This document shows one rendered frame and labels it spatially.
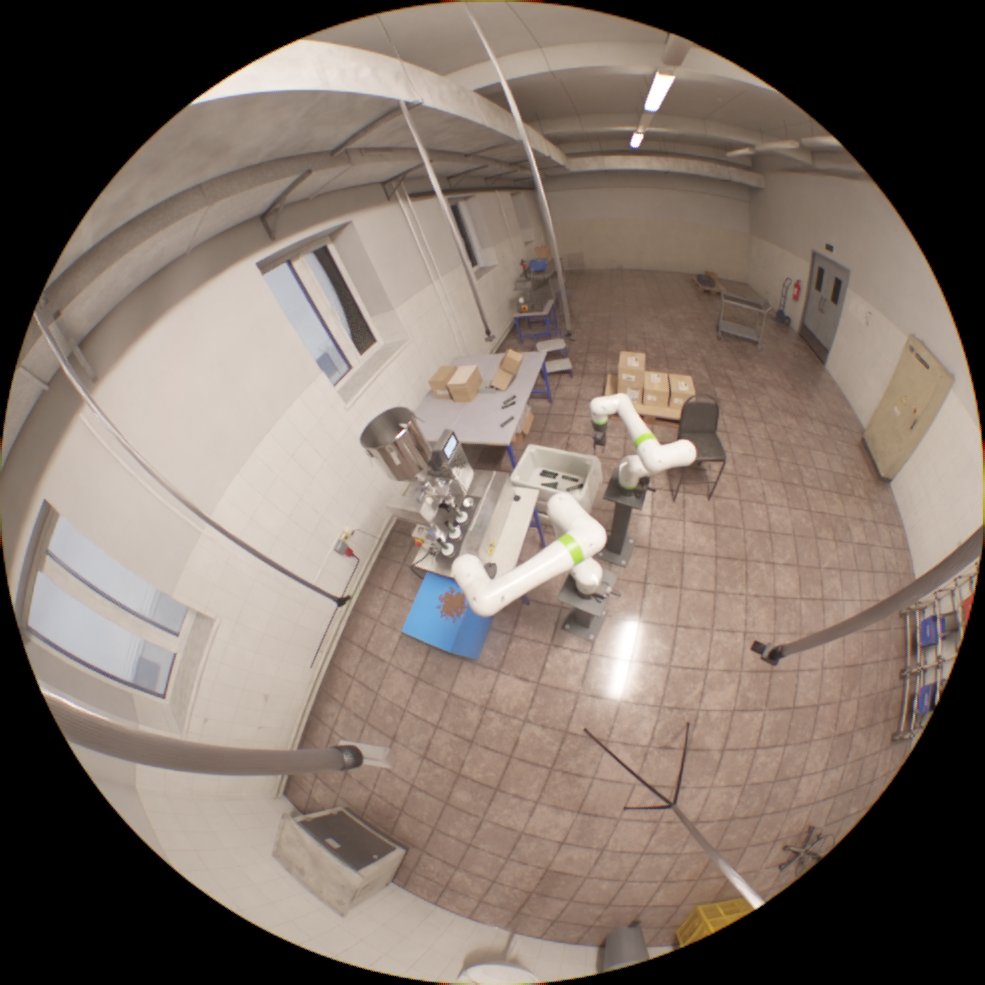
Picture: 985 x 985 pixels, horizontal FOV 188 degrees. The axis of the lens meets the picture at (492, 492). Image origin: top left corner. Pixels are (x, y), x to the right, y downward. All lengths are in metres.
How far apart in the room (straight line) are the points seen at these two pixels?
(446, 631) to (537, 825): 1.83
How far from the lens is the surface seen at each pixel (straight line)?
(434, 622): 2.16
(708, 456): 2.74
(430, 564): 2.14
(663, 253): 11.17
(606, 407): 1.64
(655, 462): 1.38
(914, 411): 5.12
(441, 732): 2.78
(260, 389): 2.56
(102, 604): 3.03
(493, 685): 2.59
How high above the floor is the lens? 2.50
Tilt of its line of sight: 51 degrees down
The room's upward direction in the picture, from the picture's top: 25 degrees counter-clockwise
